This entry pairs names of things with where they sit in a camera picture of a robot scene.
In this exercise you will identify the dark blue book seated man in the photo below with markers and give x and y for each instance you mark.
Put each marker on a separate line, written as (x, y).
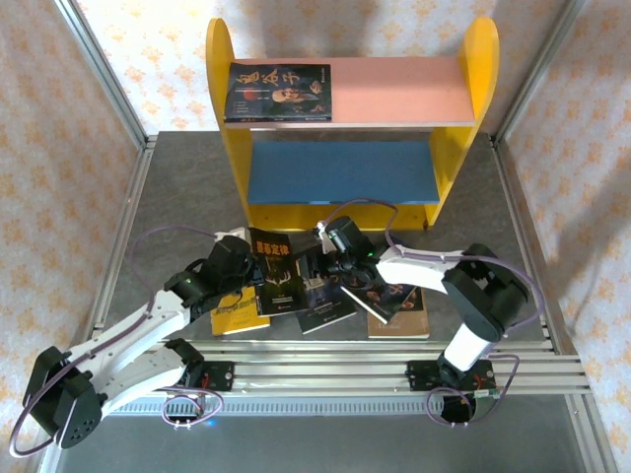
(389, 301)

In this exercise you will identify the aluminium frame post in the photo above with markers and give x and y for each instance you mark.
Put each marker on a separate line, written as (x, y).
(536, 74)
(106, 74)

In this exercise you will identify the yellow book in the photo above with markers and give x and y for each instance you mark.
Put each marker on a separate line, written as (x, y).
(236, 321)

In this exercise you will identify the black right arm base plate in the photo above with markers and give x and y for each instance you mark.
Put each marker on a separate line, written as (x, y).
(419, 374)

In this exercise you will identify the brown book with scroll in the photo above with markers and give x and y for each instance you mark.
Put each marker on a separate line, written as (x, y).
(399, 329)

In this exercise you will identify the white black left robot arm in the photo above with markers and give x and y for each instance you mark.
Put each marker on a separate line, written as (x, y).
(128, 340)

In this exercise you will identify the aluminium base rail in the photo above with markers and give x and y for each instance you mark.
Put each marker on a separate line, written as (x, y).
(320, 374)

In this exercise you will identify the black book with antlers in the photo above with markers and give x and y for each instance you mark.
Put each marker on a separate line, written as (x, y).
(281, 303)

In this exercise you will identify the black book with wolf eyes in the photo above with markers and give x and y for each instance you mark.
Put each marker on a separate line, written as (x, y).
(325, 317)

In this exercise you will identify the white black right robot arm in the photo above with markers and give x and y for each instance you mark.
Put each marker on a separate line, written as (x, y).
(419, 271)

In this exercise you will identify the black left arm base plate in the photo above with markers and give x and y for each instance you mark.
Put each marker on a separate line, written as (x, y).
(222, 377)

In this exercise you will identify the small green circuit board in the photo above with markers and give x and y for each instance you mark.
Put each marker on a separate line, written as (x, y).
(488, 394)

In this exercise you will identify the yellow pink blue wooden bookshelf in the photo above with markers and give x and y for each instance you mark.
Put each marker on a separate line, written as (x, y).
(345, 167)

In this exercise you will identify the black book old man face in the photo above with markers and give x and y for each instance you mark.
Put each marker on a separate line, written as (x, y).
(276, 93)

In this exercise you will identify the aluminium side rail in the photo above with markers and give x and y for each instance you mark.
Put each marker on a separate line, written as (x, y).
(519, 222)
(127, 212)

